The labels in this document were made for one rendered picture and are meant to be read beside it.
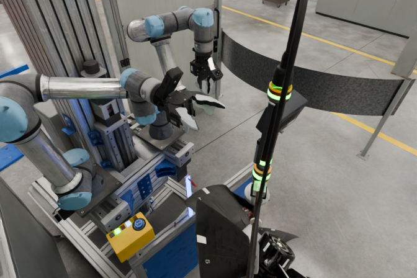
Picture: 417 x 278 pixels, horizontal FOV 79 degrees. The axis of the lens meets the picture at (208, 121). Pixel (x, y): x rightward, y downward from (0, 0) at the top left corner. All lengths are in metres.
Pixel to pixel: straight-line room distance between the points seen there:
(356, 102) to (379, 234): 1.14
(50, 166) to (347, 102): 2.38
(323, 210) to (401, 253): 0.61
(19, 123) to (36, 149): 0.13
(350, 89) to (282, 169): 1.00
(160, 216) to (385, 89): 2.20
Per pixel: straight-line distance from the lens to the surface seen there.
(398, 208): 2.95
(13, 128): 0.88
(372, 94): 2.69
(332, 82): 2.55
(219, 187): 1.11
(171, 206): 2.19
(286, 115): 1.40
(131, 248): 1.17
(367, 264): 2.52
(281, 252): 0.91
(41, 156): 0.99
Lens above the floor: 2.08
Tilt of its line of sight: 41 degrees down
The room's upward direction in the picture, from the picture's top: straight up
